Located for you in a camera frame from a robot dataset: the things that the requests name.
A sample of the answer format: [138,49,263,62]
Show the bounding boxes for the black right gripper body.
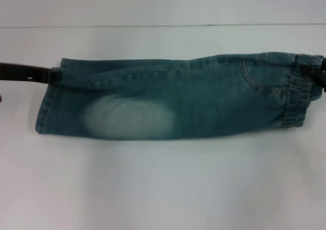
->
[314,58,326,93]

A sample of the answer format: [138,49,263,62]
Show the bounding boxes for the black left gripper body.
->
[0,61,50,83]

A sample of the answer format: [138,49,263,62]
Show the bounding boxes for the blue denim shorts with print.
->
[35,51,324,141]

